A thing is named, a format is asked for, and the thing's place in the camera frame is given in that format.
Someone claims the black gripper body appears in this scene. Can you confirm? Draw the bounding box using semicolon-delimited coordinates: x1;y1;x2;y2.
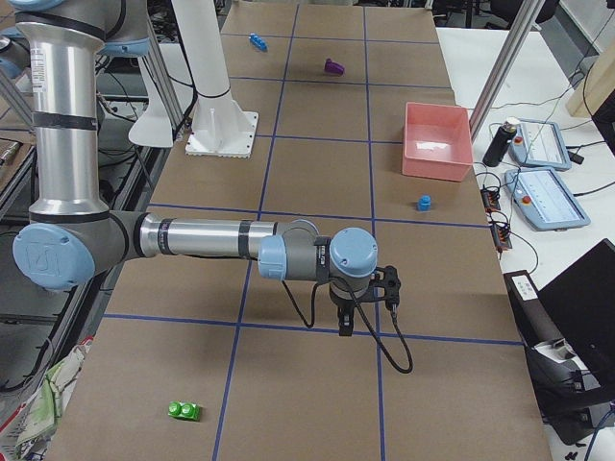
329;286;356;317

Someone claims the small blue block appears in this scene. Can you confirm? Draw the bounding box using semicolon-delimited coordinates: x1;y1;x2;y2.
416;194;431;212

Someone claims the green two-stud block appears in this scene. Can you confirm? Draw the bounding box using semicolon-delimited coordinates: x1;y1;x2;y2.
167;400;201;422

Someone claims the purple sloped block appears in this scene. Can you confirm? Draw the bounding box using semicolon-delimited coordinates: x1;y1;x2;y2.
324;58;345;76

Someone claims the long blue four-stud block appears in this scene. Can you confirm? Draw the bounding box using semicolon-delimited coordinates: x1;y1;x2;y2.
249;33;268;52

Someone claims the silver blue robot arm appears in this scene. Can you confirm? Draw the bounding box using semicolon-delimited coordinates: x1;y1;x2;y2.
12;1;381;336

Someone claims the pink plastic box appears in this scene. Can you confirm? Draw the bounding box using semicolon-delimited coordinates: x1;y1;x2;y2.
402;102;474;182

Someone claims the black box with white label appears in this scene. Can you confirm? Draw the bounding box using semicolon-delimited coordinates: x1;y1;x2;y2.
504;270;561;348

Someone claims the lower orange black usb hub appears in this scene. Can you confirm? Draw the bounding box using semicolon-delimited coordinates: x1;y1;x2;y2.
490;222;512;254

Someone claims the orange black usb hub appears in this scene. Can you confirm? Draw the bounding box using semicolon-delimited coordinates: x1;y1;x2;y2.
480;187;501;212
490;222;512;254

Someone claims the upper orange black usb hub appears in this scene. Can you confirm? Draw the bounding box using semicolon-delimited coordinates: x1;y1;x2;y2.
480;187;501;212

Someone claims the lower blue teach pendant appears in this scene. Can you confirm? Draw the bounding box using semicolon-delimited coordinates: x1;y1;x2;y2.
504;167;591;231

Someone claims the blue teach pendant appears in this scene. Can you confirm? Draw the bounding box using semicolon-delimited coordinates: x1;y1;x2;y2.
508;119;572;171
504;167;591;231

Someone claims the black water bottle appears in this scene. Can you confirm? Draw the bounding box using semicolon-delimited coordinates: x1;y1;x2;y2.
482;119;518;167

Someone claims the black laptop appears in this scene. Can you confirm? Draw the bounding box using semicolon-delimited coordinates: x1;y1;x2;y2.
539;238;614;385

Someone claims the upper blue teach pendant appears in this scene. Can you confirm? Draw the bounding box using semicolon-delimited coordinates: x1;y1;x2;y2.
508;119;572;171

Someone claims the green white cloth bag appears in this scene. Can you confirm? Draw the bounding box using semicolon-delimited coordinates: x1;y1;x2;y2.
1;336;94;460

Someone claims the black camera cable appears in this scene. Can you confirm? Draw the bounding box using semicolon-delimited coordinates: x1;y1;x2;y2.
281;278;414;375

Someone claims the black wrist camera on gripper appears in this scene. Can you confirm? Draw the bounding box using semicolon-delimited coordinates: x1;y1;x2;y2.
373;265;402;313

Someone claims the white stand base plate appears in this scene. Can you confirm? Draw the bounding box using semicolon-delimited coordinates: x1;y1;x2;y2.
185;93;259;158

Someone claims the aluminium frame post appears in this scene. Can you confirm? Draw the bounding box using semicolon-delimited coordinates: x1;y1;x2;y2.
469;0;545;141

